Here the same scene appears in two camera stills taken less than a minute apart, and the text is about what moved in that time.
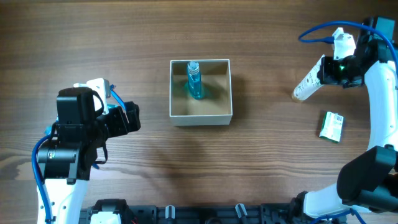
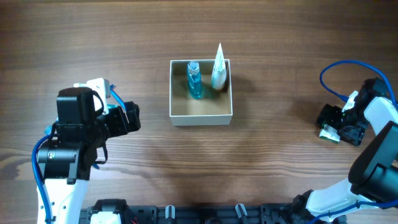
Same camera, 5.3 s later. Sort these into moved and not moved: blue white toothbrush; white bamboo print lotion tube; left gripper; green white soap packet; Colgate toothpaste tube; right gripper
Moved: white bamboo print lotion tube; right gripper
Not moved: blue white toothbrush; green white soap packet; Colgate toothpaste tube; left gripper
